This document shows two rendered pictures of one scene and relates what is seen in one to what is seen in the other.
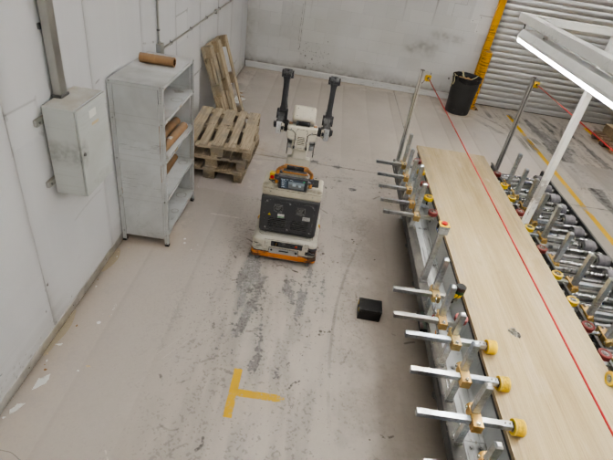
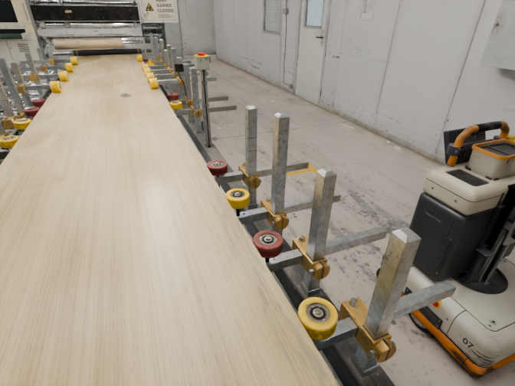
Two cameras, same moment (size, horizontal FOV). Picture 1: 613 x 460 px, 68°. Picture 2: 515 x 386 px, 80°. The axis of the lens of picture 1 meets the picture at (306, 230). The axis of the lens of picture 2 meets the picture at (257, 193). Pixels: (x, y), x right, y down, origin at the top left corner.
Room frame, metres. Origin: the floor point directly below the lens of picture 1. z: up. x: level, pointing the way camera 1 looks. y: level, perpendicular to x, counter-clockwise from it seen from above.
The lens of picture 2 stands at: (4.46, -1.28, 1.43)
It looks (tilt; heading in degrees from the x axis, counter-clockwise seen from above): 31 degrees down; 159
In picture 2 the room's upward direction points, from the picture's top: 1 degrees clockwise
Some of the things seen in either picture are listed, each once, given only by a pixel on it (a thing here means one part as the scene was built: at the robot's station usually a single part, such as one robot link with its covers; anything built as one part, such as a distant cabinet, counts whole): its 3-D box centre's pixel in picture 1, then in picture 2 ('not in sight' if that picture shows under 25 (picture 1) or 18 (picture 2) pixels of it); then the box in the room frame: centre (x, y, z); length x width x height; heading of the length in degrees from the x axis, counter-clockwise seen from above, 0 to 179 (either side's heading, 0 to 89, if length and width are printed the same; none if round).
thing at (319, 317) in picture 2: not in sight; (315, 328); (4.13, -1.01, 0.85); 0.08 x 0.08 x 0.11
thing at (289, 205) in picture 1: (291, 200); (480, 214); (3.70, 0.19, 0.59); 0.55 x 0.34 x 0.83; 91
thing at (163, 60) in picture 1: (157, 59); not in sight; (3.98, 1.52, 1.59); 0.30 x 0.08 x 0.08; 91
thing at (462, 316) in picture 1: (450, 342); (182, 89); (1.91, -0.93, 0.89); 0.04 x 0.04 x 0.48; 1
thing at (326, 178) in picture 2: (410, 182); (316, 247); (3.91, -0.89, 0.87); 0.04 x 0.04 x 0.48; 1
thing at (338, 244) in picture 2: (401, 188); (326, 248); (3.87, -0.82, 0.81); 0.43 x 0.03 x 0.04; 91
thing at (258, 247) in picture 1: (287, 231); (466, 289); (3.79, 0.19, 0.16); 0.67 x 0.64 x 0.25; 1
